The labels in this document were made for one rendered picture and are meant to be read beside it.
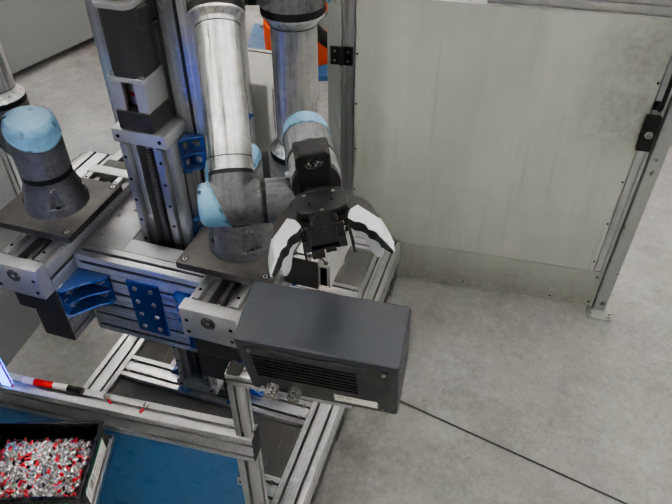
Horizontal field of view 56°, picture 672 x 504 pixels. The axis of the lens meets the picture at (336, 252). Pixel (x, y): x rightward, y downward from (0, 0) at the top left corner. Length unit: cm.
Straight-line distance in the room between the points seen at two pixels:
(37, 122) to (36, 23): 351
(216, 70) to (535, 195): 170
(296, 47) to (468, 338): 174
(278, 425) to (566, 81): 148
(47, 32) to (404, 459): 393
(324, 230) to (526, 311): 206
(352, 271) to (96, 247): 122
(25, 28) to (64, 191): 346
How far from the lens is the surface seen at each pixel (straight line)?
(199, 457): 148
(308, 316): 98
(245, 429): 129
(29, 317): 279
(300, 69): 119
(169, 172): 151
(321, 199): 84
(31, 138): 155
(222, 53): 108
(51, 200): 162
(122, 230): 170
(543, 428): 246
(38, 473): 140
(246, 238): 137
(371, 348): 95
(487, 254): 272
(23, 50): 502
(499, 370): 258
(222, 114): 105
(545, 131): 240
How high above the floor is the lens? 196
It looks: 41 degrees down
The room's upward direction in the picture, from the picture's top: straight up
